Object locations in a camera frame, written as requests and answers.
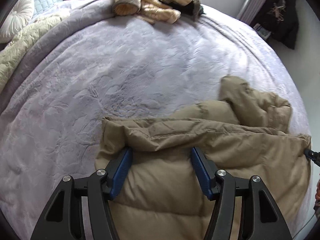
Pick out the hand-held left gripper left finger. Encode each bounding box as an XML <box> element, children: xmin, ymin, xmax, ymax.
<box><xmin>30</xmin><ymin>147</ymin><xmax>133</xmax><ymax>240</ymax></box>

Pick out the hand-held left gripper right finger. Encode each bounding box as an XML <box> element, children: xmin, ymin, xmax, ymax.
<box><xmin>191</xmin><ymin>146</ymin><xmax>293</xmax><ymax>240</ymax></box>

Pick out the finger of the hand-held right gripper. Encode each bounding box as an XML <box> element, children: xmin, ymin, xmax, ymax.
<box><xmin>304</xmin><ymin>149</ymin><xmax>320</xmax><ymax>167</ymax></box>

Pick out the khaki puffer jacket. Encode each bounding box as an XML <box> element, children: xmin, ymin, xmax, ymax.
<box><xmin>95</xmin><ymin>75</ymin><xmax>313</xmax><ymax>240</ymax></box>

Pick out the person's right forearm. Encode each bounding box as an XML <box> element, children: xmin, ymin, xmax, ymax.
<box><xmin>314</xmin><ymin>179</ymin><xmax>320</xmax><ymax>214</ymax></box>

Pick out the lilac embossed bed blanket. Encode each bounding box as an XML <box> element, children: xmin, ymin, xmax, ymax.
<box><xmin>0</xmin><ymin>0</ymin><xmax>313</xmax><ymax>240</ymax></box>

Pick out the small patterned bag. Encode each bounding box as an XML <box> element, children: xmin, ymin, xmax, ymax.
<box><xmin>257</xmin><ymin>25</ymin><xmax>270</xmax><ymax>39</ymax></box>

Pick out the black hanging coat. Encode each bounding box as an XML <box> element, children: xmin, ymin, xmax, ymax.
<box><xmin>252</xmin><ymin>0</ymin><xmax>300</xmax><ymax>50</ymax></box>

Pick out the cream fleece blanket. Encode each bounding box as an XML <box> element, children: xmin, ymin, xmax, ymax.
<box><xmin>0</xmin><ymin>14</ymin><xmax>65</xmax><ymax>93</ymax></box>

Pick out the grey pleated curtain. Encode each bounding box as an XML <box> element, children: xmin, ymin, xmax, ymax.
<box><xmin>237</xmin><ymin>0</ymin><xmax>275</xmax><ymax>27</ymax></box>

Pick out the dark grey garment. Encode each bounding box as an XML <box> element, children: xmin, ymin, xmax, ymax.
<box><xmin>172</xmin><ymin>1</ymin><xmax>205</xmax><ymax>22</ymax></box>

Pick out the cream striped knit garment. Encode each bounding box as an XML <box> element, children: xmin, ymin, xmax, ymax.
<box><xmin>111</xmin><ymin>0</ymin><xmax>198</xmax><ymax>24</ymax></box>

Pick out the round white pleated cushion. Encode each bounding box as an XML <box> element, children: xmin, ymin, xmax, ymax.
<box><xmin>0</xmin><ymin>0</ymin><xmax>35</xmax><ymax>43</ymax></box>

